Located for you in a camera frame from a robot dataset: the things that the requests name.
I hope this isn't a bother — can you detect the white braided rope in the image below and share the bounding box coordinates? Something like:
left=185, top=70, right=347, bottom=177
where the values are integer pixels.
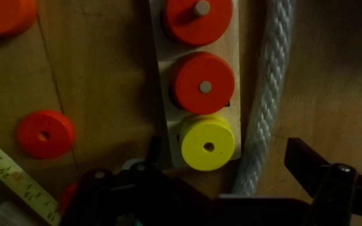
left=230, top=0, right=297, bottom=198

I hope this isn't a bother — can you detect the wooden peg holder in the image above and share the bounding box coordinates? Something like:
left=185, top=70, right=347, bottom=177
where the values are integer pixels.
left=148, top=0, right=244, bottom=170

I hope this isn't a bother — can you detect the yellow black tape measure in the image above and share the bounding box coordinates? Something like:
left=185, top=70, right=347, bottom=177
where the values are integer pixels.
left=0, top=129, right=63, bottom=226

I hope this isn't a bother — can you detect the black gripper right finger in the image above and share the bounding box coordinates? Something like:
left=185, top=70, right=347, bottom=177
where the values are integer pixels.
left=284, top=137, right=362, bottom=226

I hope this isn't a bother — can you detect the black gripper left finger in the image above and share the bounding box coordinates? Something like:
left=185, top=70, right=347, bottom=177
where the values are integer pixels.
left=60, top=134, right=223, bottom=226

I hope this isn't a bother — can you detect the yellow ring token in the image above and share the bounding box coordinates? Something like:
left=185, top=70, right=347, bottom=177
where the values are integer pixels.
left=179, top=114, right=236, bottom=172

